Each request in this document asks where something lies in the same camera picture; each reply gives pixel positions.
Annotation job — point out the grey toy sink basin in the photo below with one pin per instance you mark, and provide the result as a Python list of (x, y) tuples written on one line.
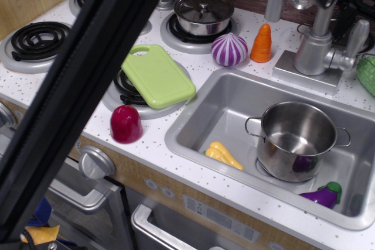
[(231, 99)]

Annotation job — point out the front left stove burner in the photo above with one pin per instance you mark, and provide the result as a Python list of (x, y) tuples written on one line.
[(33, 48)]

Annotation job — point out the green toy corn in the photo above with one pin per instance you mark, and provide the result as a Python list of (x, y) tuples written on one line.
[(365, 73)]

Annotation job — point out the back right stove burner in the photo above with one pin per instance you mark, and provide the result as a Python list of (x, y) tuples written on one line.
[(175, 37)]

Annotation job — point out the front right stove burner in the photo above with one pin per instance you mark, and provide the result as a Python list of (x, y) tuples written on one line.
[(122, 92)]

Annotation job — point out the silver faucet lever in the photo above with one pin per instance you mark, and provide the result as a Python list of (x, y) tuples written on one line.
[(273, 10), (357, 37)]

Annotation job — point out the red toy radish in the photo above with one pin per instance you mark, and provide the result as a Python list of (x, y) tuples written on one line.
[(125, 124)]

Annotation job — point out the purple striped toy onion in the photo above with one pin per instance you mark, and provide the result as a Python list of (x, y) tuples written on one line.
[(229, 50)]

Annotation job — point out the green plastic cutting board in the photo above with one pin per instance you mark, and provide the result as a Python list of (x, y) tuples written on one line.
[(157, 77)]

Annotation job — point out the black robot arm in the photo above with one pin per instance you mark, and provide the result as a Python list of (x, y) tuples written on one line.
[(97, 44)]

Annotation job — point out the small lidded steel pot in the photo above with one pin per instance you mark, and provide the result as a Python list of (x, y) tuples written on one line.
[(203, 17)]

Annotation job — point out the silver right faucet lever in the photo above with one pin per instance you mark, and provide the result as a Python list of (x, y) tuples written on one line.
[(357, 37)]

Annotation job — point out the large open steel pot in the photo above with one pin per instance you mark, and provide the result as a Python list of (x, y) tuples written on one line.
[(294, 139)]

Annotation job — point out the silver toy faucet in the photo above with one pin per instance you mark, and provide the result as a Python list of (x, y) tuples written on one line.
[(316, 64)]

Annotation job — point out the yellow and blue cloth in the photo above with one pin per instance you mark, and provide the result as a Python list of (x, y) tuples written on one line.
[(36, 231)]

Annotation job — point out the silver stove knob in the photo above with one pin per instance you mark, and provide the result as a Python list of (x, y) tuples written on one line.
[(94, 164)]

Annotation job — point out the silver oven door handle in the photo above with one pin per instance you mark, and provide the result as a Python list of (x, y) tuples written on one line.
[(100, 196)]

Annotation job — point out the silver dishwasher door handle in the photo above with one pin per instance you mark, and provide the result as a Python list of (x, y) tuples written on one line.
[(162, 228)]

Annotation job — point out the silver left faucet lever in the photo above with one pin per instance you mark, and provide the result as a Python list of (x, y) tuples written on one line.
[(273, 10)]

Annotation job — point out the purple toy eggplant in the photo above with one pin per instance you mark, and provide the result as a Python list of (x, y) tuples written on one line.
[(328, 195)]

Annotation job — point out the orange toy carrot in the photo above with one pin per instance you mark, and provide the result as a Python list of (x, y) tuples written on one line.
[(261, 50)]

